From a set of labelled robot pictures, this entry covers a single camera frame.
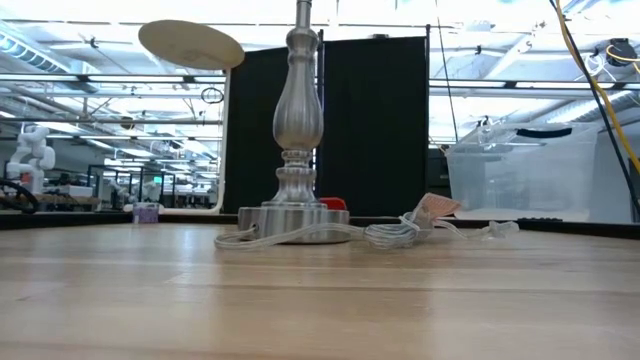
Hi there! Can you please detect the black hanging cable with foot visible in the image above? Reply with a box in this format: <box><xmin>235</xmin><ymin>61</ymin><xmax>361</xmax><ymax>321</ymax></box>
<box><xmin>548</xmin><ymin>0</ymin><xmax>640</xmax><ymax>217</ymax></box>

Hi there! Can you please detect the clear lamp power cord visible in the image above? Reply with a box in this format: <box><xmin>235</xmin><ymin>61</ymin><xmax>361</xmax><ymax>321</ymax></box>
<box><xmin>214</xmin><ymin>207</ymin><xmax>521</xmax><ymax>251</ymax></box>

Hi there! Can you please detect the yellow hanging cable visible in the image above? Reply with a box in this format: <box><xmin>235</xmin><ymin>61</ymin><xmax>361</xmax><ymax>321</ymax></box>
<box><xmin>553</xmin><ymin>0</ymin><xmax>640</xmax><ymax>174</ymax></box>

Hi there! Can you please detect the clear plastic storage bin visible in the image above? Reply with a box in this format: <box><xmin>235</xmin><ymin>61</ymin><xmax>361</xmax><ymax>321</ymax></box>
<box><xmin>444</xmin><ymin>122</ymin><xmax>600</xmax><ymax>224</ymax></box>

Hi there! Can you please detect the black aluminium table frame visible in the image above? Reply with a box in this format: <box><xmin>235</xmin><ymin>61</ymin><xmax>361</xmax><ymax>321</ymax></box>
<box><xmin>0</xmin><ymin>212</ymin><xmax>640</xmax><ymax>240</ymax></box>

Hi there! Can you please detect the black cable loop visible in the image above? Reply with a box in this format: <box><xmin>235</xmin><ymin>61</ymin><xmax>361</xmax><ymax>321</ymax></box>
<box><xmin>0</xmin><ymin>178</ymin><xmax>40</xmax><ymax>215</ymax></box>

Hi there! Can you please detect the black partition panel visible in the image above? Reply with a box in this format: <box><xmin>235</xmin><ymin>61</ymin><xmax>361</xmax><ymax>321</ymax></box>
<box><xmin>319</xmin><ymin>34</ymin><xmax>431</xmax><ymax>217</ymax></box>
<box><xmin>222</xmin><ymin>46</ymin><xmax>321</xmax><ymax>215</ymax></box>

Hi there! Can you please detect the black ceiling cable reel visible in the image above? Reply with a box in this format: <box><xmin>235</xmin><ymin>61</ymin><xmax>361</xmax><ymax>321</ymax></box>
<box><xmin>602</xmin><ymin>37</ymin><xmax>640</xmax><ymax>69</ymax></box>

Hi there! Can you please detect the red stapler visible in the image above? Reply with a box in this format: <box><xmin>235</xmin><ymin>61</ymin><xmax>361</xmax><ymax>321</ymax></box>
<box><xmin>318</xmin><ymin>196</ymin><xmax>349</xmax><ymax>211</ymax></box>

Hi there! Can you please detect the thin black hanging cable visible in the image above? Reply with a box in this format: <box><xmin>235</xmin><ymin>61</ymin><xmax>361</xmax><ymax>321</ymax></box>
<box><xmin>434</xmin><ymin>0</ymin><xmax>459</xmax><ymax>149</ymax></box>

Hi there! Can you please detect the pink cord warning tag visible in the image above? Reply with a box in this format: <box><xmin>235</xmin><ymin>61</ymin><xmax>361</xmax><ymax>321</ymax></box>
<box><xmin>417</xmin><ymin>192</ymin><xmax>462</xmax><ymax>221</ymax></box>

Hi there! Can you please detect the silver table lamp base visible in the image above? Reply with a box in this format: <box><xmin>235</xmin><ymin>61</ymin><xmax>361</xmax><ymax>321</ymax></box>
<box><xmin>237</xmin><ymin>0</ymin><xmax>351</xmax><ymax>245</ymax></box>

